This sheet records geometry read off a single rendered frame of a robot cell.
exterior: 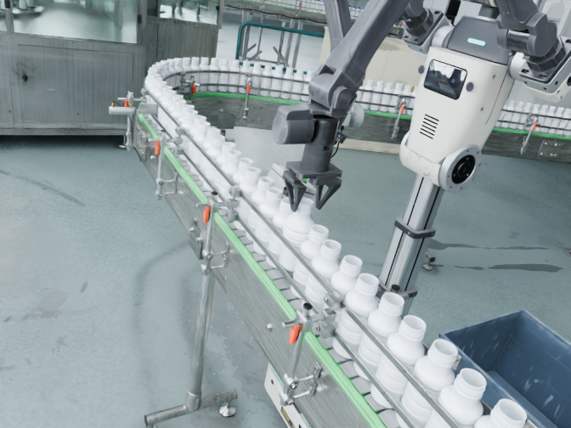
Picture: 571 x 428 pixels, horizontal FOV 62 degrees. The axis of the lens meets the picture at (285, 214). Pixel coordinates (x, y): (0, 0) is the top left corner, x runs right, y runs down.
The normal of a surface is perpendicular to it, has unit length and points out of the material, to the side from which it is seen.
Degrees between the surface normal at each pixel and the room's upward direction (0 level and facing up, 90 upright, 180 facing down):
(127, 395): 0
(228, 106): 90
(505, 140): 90
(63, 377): 0
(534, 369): 90
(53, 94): 87
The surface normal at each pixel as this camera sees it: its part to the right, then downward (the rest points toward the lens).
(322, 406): -0.86, 0.08
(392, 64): 0.18, 0.48
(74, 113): 0.47, 0.47
